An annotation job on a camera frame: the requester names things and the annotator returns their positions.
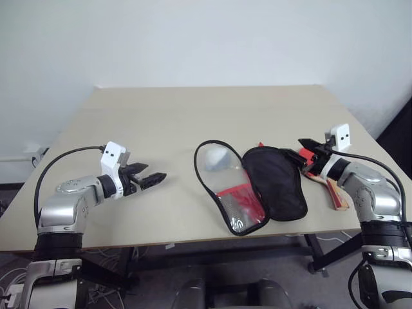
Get white wall socket box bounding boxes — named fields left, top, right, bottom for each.
left=23, top=142, right=50, bottom=169

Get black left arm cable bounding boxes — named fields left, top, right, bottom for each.
left=34, top=145, right=106, bottom=226

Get red and wood tool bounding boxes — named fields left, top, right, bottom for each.
left=256, top=140, right=351, bottom=212

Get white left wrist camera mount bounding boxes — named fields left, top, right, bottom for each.
left=100, top=141, right=131, bottom=198

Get white fluffy plush toy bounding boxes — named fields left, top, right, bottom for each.
left=317, top=122, right=352, bottom=180

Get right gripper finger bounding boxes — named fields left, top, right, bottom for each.
left=297, top=138, right=324, bottom=153
left=282, top=149, right=315, bottom=172

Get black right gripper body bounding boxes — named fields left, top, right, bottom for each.
left=308, top=143, right=333, bottom=174

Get grey rounded shape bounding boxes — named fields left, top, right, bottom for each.
left=171, top=277, right=207, bottom=309
left=254, top=277, right=292, bottom=309

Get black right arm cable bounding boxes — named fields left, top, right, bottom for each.
left=333, top=148, right=410, bottom=226

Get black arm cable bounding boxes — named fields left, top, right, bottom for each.
left=34, top=145, right=106, bottom=226
left=333, top=148, right=410, bottom=226

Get white power strip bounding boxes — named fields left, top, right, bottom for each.
left=0, top=282, right=22, bottom=309

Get black table frame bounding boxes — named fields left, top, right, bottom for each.
left=79, top=232, right=363, bottom=292

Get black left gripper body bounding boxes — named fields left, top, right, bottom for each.
left=119, top=164, right=144, bottom=198

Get black clear zip pouch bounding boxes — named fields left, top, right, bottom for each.
left=193, top=138, right=309, bottom=236

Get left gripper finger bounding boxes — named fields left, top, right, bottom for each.
left=138, top=173, right=168, bottom=190
left=127, top=162, right=149, bottom=176

